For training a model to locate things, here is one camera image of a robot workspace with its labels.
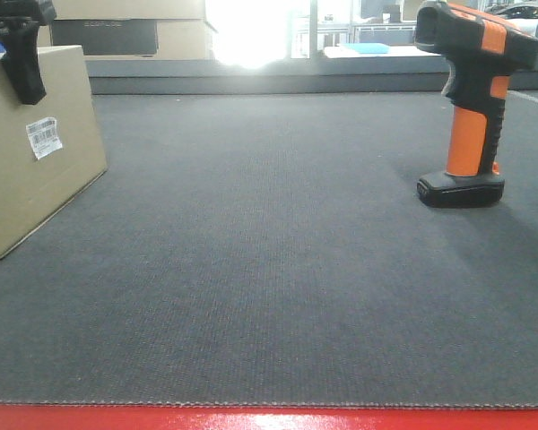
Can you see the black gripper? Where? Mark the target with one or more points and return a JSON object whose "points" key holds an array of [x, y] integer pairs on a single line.
{"points": [[19, 28]]}

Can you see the white barcode label sticker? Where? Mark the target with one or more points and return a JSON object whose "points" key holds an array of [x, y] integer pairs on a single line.
{"points": [[43, 137]]}

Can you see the brown cardboard package box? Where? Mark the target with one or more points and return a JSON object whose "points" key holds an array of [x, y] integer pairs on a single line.
{"points": [[32, 191]]}

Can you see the orange black barcode scanner gun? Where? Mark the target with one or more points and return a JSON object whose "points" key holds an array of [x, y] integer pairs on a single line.
{"points": [[483, 50]]}

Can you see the dark grey fabric mat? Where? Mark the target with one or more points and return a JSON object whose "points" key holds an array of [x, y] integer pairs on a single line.
{"points": [[272, 250]]}

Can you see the blue flat tray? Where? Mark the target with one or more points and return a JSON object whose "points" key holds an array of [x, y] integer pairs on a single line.
{"points": [[366, 48]]}

